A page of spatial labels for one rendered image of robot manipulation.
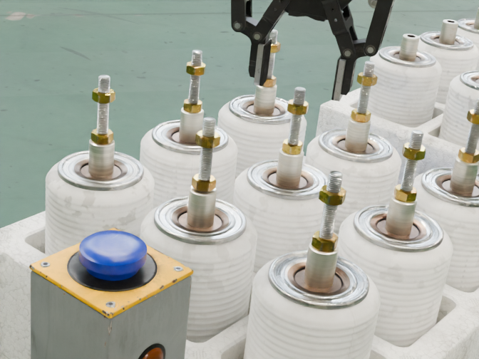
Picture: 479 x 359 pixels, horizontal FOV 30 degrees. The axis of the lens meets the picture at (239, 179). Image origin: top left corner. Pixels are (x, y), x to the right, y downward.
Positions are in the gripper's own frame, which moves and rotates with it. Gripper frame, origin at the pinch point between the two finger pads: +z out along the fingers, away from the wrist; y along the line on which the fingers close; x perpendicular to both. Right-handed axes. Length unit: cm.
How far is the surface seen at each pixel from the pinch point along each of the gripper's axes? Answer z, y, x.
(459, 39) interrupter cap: 10, 12, 56
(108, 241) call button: 2.1, -4.8, -29.4
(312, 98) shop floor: 35, -13, 89
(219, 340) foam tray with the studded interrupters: 17.1, -0.6, -16.2
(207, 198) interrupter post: 7.3, -4.0, -11.7
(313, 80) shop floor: 35, -15, 99
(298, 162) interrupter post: 7.6, 1.0, -0.7
